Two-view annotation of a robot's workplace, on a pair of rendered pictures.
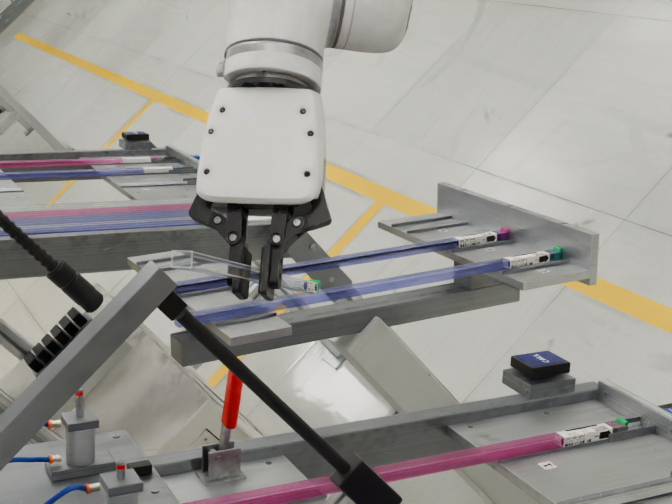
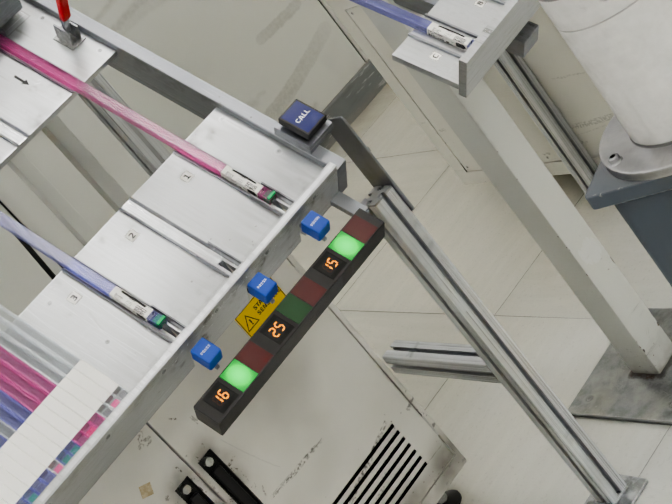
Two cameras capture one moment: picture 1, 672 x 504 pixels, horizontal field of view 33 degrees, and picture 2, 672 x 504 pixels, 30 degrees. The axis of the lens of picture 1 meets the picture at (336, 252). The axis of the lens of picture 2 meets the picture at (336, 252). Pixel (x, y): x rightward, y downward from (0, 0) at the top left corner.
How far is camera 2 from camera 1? 164 cm
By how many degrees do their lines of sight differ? 65
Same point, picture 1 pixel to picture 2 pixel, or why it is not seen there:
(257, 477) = (78, 54)
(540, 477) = (165, 178)
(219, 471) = (60, 37)
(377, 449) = (173, 87)
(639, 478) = (198, 228)
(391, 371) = (393, 36)
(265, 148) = not seen: outside the picture
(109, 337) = not seen: outside the picture
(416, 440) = (197, 100)
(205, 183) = not seen: outside the picture
